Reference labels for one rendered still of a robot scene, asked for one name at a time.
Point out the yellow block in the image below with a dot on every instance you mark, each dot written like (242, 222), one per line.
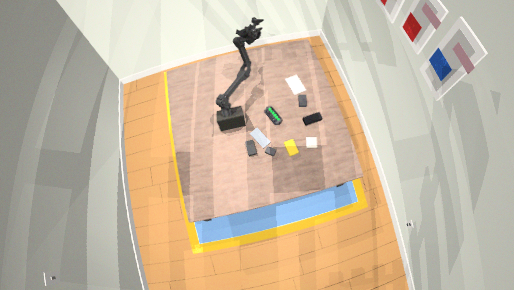
(291, 147)

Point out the white flat sheet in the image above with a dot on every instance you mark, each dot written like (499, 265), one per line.
(295, 84)

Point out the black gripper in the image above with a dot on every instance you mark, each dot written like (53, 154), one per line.
(251, 30)

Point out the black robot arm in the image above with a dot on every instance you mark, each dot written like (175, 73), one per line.
(223, 100)

